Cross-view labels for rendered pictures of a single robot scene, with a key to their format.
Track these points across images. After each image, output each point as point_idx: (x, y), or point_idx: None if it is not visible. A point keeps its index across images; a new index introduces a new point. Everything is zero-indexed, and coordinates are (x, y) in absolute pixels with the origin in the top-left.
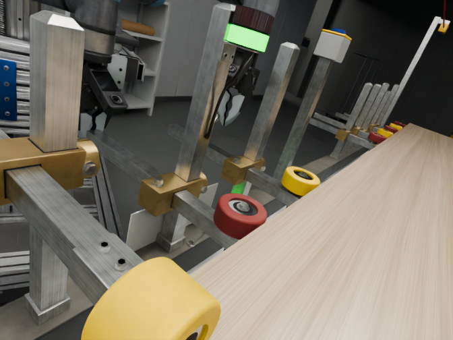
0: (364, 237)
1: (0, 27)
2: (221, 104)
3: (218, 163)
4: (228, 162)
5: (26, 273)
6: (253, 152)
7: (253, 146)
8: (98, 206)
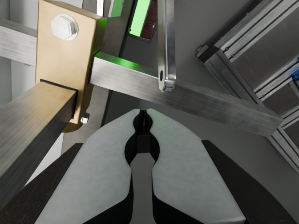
0: None
1: None
2: (183, 143)
3: (130, 61)
4: (85, 14)
5: (271, 0)
6: (43, 92)
7: (39, 100)
8: (258, 100)
